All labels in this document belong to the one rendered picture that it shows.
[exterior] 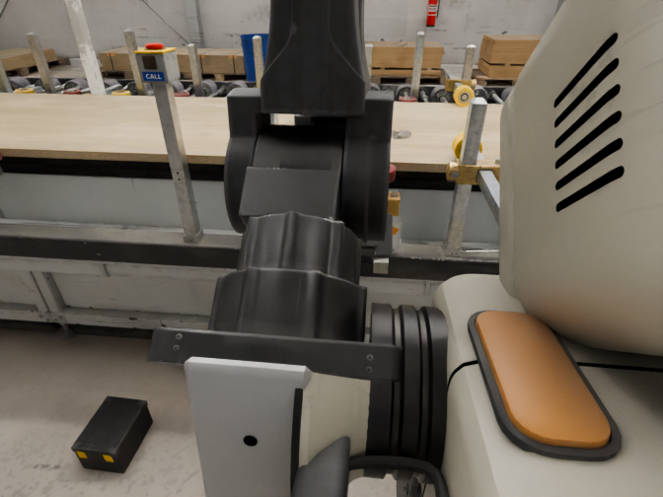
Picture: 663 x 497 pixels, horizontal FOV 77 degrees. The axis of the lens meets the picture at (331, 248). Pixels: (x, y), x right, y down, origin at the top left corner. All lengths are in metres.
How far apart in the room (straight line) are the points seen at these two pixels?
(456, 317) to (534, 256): 0.05
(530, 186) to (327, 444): 0.14
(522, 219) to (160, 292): 1.72
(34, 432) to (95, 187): 0.90
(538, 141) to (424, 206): 1.20
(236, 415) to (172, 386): 1.67
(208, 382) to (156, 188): 1.38
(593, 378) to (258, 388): 0.12
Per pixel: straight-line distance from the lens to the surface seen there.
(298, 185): 0.24
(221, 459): 0.21
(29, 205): 1.85
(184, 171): 1.21
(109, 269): 1.55
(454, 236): 1.20
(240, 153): 0.27
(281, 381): 0.17
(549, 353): 0.18
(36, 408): 2.01
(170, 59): 1.14
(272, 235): 0.22
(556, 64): 0.19
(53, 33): 10.17
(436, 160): 1.32
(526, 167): 0.21
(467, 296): 0.22
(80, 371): 2.07
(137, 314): 1.97
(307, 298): 0.20
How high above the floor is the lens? 1.35
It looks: 33 degrees down
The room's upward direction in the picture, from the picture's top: straight up
